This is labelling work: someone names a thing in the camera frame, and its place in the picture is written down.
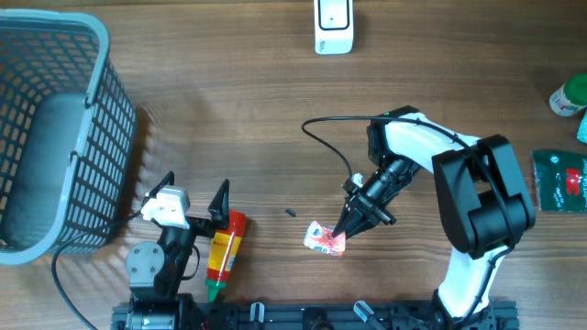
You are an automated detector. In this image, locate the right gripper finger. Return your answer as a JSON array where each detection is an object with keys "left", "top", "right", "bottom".
[
  {"left": 345, "top": 213, "right": 380, "bottom": 239},
  {"left": 332, "top": 203, "right": 355, "bottom": 237}
]

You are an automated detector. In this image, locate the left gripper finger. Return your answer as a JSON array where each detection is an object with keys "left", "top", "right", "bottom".
[
  {"left": 207, "top": 179, "right": 229, "bottom": 225},
  {"left": 141, "top": 170, "right": 175, "bottom": 206}
]

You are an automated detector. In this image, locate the red sauce bottle green cap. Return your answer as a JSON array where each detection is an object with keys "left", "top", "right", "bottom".
[{"left": 205, "top": 211, "right": 247, "bottom": 303}]

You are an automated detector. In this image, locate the green 3M gloves package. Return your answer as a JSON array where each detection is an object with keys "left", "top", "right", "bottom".
[{"left": 532, "top": 149, "right": 586, "bottom": 213}]

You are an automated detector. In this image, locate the teal wet wipes pack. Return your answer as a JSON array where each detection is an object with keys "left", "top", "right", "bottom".
[{"left": 576, "top": 112, "right": 587, "bottom": 144}]

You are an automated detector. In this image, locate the green lid jar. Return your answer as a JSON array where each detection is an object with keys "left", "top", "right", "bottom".
[{"left": 549, "top": 73, "right": 586, "bottom": 117}]

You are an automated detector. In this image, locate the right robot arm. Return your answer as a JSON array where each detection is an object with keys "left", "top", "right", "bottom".
[{"left": 333, "top": 106, "right": 536, "bottom": 329}]

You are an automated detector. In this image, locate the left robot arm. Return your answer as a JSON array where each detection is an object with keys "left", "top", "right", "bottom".
[{"left": 111, "top": 171, "right": 229, "bottom": 330}]

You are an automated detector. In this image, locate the white barcode scanner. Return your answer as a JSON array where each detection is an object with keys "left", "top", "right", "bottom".
[{"left": 314, "top": 0, "right": 354, "bottom": 55}]

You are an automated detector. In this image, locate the small black debris piece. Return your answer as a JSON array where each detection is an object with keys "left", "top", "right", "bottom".
[{"left": 285, "top": 208, "right": 296, "bottom": 217}]

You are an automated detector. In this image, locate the grey plastic shopping basket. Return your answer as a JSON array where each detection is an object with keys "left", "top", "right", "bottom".
[{"left": 1, "top": 9, "right": 138, "bottom": 266}]

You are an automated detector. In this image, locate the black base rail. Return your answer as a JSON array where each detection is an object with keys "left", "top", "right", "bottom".
[{"left": 111, "top": 294, "right": 520, "bottom": 330}]

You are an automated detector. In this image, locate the left black camera cable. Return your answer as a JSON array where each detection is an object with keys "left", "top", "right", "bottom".
[{"left": 50, "top": 209, "right": 144, "bottom": 330}]

